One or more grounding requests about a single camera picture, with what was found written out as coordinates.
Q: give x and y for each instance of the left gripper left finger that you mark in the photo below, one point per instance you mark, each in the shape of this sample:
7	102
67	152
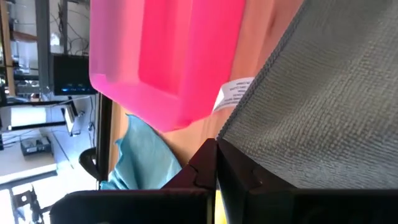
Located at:
140	205

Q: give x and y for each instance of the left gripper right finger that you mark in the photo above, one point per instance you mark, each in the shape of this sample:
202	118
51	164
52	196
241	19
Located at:
280	205

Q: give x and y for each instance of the light blue microfiber towel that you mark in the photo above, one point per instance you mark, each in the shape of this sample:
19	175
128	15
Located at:
143	158

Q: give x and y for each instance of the yellow microfiber towel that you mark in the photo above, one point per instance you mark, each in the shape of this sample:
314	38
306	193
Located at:
219	208

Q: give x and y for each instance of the grey microfiber towel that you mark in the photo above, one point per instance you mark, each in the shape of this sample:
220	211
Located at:
326	109

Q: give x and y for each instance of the pink translucent plastic bin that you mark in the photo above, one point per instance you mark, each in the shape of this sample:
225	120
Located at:
161	62

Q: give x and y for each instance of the black computer case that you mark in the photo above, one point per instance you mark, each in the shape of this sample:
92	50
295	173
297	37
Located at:
73	74

